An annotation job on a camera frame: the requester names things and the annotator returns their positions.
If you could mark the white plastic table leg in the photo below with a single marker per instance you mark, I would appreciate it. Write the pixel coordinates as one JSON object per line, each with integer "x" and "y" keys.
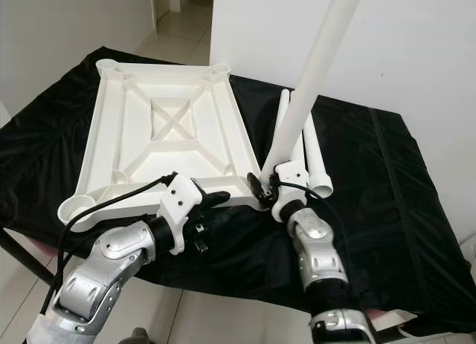
{"x": 275, "y": 128}
{"x": 320, "y": 182}
{"x": 316, "y": 69}

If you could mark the white plastic children table top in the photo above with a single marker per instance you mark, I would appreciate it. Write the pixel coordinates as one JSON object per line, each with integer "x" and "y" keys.
{"x": 178, "y": 162}

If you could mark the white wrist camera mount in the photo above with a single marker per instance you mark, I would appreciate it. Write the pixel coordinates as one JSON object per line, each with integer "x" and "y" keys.
{"x": 286, "y": 204}
{"x": 182, "y": 195}

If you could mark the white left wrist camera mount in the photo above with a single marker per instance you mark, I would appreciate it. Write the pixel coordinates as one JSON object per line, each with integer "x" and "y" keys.
{"x": 182, "y": 195}

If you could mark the grey left robot foot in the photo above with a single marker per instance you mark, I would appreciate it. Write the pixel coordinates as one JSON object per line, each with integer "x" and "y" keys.
{"x": 143, "y": 337}

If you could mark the pink table with black legs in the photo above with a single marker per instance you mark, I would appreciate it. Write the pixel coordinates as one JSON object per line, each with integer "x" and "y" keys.
{"x": 18, "y": 248}

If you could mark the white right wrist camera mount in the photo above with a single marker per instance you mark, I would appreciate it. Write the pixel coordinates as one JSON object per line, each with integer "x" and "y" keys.
{"x": 286, "y": 204}

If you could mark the black table cloth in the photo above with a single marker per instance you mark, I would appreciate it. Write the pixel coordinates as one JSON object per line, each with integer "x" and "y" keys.
{"x": 401, "y": 232}

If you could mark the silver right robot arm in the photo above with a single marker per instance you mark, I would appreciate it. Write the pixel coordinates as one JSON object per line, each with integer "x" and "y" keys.
{"x": 316, "y": 255}

